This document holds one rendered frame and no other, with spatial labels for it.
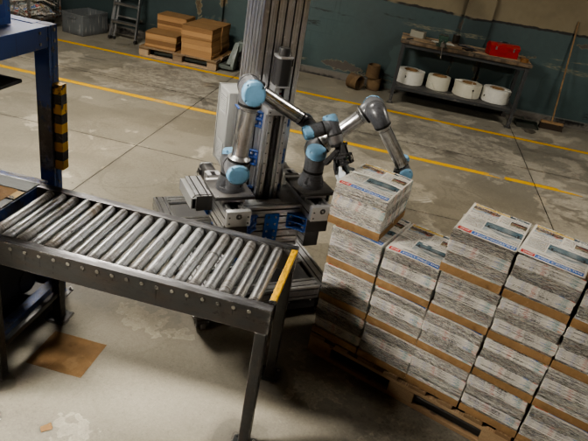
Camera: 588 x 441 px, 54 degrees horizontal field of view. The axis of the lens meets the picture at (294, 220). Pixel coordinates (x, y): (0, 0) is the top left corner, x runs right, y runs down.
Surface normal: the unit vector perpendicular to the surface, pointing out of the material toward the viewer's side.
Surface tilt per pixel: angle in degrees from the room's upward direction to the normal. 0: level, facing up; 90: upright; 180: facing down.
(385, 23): 90
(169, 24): 91
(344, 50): 90
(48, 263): 90
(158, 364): 0
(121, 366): 0
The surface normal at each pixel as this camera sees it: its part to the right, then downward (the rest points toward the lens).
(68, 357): 0.15, -0.87
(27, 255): -0.21, 0.43
